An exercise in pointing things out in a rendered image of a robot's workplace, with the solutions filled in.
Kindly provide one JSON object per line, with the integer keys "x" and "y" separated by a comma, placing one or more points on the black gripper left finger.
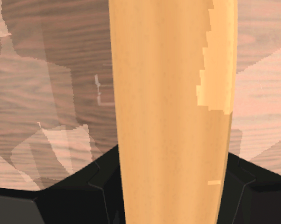
{"x": 92, "y": 195}

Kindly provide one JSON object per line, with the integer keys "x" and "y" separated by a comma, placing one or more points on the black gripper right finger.
{"x": 251, "y": 194}

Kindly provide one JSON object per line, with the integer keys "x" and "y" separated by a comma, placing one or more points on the light wooden board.
{"x": 174, "y": 66}

